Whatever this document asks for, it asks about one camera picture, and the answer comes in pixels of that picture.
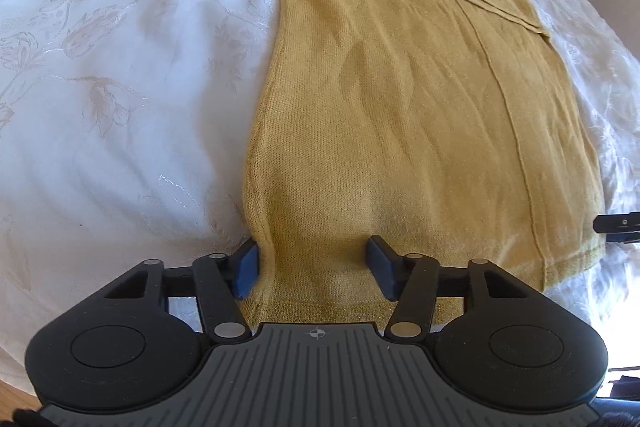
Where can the yellow knitted sweater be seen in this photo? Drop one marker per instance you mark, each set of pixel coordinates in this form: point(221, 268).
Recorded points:
point(400, 107)

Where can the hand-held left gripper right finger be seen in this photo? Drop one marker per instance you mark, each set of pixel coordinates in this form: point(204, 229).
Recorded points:
point(382, 269)

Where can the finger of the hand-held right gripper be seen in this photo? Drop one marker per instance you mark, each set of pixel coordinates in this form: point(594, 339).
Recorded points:
point(617, 224)

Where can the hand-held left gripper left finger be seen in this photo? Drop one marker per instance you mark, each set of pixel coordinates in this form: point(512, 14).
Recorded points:
point(247, 269)

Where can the white embroidered bedspread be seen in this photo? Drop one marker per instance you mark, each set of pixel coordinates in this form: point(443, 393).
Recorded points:
point(125, 107)

